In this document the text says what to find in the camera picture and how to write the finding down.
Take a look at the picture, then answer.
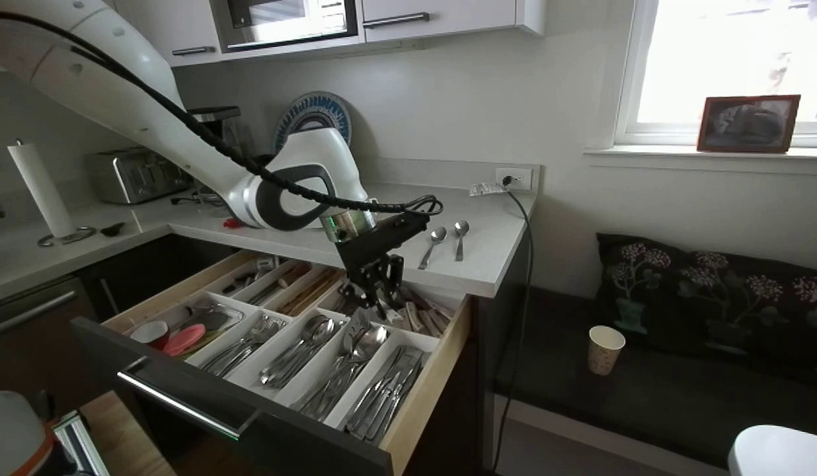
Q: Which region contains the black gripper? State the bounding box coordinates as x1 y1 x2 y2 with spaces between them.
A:
348 250 410 313

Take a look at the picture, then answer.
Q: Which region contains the dark kitchen utensil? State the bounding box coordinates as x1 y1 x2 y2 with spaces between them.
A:
333 273 374 314

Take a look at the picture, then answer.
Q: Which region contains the steel table knife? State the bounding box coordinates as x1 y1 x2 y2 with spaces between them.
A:
364 344 428 445
344 344 410 439
354 344 416 443

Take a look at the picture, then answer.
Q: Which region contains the wooden drawer with dark front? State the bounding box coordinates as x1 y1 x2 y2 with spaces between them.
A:
67 250 476 476

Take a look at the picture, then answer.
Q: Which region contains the large steel serving spoon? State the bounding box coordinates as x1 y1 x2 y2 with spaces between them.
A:
321 322 393 422

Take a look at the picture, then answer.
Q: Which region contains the steel teaspoon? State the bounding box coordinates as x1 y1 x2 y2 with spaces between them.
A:
262 313 333 390
272 313 341 392
267 313 337 392
257 314 327 386

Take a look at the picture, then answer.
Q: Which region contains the wooden chopstick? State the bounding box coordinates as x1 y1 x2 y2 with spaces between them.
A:
282 264 335 317
276 264 329 314

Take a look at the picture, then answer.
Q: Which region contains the steel tablespoon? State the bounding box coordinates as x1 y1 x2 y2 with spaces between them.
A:
308 321 382 419

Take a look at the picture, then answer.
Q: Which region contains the dark base cabinet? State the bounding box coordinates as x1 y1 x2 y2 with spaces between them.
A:
0 231 533 476

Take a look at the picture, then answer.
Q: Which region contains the steel fork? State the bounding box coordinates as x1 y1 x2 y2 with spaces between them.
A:
209 317 274 375
218 317 288 381
214 317 282 379
204 317 268 373

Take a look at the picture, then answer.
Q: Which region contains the black steel bottle opener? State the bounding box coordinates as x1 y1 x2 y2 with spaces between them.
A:
218 264 268 300

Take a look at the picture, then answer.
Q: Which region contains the white cutlery organizer tray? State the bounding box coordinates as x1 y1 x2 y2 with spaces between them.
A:
112 254 344 381
222 270 453 448

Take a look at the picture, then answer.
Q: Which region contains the blue patterned decorative plate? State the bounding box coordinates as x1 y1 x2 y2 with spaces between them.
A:
274 90 356 156

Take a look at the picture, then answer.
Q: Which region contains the clear glass jug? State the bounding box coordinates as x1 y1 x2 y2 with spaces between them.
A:
190 104 250 168

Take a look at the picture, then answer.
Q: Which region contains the paper cup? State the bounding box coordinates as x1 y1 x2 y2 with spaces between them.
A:
587 322 629 381

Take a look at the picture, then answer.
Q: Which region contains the steel toaster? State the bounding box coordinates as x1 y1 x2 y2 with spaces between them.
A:
87 145 194 210

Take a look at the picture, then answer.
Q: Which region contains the built-in black microwave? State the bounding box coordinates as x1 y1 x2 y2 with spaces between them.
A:
205 0 364 54

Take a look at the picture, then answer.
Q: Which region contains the white upper cabinet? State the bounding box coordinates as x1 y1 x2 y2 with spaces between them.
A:
104 0 546 69

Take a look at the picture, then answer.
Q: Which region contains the dark floral pillow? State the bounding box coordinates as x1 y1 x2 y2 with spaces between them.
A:
594 231 817 386

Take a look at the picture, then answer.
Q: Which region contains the bench with dark cushion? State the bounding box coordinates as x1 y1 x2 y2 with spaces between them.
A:
485 287 817 476

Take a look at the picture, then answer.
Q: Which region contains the steel paper towel holder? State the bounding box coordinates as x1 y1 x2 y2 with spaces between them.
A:
34 223 99 251

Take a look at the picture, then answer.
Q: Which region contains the white paper towel roll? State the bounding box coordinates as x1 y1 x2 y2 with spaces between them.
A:
4 139 78 244

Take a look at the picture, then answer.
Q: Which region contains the white framed window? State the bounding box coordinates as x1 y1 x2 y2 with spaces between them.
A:
587 0 817 174

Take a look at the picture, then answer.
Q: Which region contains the white side table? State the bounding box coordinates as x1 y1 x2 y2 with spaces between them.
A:
723 424 817 476

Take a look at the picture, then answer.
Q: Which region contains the beige handled knife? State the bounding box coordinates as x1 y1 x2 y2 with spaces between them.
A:
391 287 438 334
413 295 453 336

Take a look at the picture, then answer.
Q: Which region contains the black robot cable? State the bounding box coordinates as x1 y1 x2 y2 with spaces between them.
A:
0 8 447 219

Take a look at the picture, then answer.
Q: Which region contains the white wall outlet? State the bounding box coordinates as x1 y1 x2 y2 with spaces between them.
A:
492 168 533 194

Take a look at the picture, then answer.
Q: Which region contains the steel drawer handle bar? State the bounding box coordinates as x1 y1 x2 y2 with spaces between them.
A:
112 354 262 445

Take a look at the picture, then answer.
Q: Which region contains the steel cabinet handle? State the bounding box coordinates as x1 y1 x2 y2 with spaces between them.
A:
361 12 432 30
169 42 222 59

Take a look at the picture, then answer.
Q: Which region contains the steel appliance door handle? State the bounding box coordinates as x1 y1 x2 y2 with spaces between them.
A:
0 289 78 336

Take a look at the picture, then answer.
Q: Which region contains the dark picture frame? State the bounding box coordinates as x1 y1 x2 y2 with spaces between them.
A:
695 94 803 156

